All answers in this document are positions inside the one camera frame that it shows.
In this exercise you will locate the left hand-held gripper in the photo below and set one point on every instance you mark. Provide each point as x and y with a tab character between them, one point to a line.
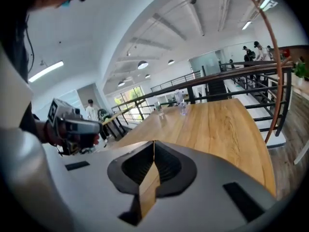
77	127

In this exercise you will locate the person's left hand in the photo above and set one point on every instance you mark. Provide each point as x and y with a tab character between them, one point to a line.
93	140

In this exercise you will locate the person's left forearm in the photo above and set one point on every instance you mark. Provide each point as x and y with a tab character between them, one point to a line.
49	133

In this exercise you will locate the round black pendant lamp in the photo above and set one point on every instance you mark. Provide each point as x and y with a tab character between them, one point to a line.
171	62
142	65
121	83
147	76

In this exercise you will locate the wooden table with black legs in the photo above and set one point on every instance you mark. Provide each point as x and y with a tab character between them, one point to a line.
113	120

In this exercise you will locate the curved copper tube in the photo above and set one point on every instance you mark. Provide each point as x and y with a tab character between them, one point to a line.
272	47

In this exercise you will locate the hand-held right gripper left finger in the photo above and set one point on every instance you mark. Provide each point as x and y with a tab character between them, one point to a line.
96	178

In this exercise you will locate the dark staircase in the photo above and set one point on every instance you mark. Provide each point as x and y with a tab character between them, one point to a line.
217	87

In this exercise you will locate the clear plastic bottle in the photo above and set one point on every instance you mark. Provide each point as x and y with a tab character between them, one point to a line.
181	104

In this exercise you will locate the green potted plant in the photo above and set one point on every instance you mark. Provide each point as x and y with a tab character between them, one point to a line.
299	70

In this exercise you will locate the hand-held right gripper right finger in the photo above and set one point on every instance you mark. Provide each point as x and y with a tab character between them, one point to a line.
205	178

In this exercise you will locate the clear drinking glass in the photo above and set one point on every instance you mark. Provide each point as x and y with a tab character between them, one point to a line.
158	107

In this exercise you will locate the person's white shirt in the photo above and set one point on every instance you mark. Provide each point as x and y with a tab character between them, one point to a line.
12	93

